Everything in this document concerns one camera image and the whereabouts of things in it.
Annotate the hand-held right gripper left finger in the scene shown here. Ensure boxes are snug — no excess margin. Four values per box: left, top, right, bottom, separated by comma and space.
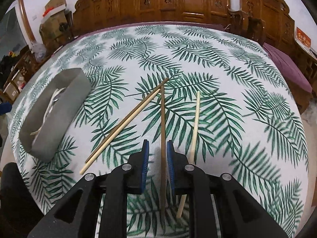
26, 139, 150, 238

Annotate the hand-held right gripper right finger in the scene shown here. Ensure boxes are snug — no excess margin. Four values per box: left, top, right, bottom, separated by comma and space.
166, 139, 289, 238

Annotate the light wooden chopstick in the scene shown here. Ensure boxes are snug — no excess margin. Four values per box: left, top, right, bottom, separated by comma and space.
176, 91, 201, 219
79, 89, 161, 175

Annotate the dark brown chopstick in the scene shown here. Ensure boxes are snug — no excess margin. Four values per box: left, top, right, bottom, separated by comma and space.
85, 78, 169, 164
160, 86, 167, 219

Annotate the rectangular metal box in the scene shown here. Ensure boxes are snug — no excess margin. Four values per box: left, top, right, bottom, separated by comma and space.
18, 68, 92, 163

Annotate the leaf print tablecloth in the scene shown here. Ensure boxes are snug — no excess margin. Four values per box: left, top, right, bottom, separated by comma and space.
7, 24, 310, 238

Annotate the dark rounded object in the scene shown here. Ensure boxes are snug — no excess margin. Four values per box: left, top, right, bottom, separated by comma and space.
0, 162, 25, 204

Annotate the purple sofa cushion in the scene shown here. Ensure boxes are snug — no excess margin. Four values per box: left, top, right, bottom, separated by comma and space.
72, 21, 229, 39

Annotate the purple armchair cushion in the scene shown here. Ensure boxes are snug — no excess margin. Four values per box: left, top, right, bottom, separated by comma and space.
263, 43, 313, 97

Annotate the crumpled plastic bag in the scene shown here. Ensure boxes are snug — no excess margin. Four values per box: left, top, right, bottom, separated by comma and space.
32, 43, 47, 62

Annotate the low wooden rack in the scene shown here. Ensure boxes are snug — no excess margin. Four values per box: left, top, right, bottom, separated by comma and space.
4, 52, 37, 100

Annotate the carved wooden sofa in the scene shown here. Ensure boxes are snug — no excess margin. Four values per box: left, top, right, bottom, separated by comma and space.
72, 0, 248, 39

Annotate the large cardboard box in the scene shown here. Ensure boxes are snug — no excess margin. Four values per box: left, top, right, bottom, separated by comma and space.
40, 10, 72, 45

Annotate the wooden side table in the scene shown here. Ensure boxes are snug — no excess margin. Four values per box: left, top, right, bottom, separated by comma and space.
293, 38, 317, 82

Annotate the white flat box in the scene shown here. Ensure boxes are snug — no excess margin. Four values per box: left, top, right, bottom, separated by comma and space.
42, 4, 67, 18

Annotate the carved wooden armchair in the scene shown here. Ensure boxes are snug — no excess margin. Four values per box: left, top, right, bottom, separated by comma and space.
226, 0, 313, 114

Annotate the red gift box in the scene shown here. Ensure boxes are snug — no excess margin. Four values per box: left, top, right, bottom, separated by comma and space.
295, 27, 311, 47

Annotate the small cardboard box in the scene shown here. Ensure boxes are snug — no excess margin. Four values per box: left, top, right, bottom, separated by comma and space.
45, 0, 67, 12

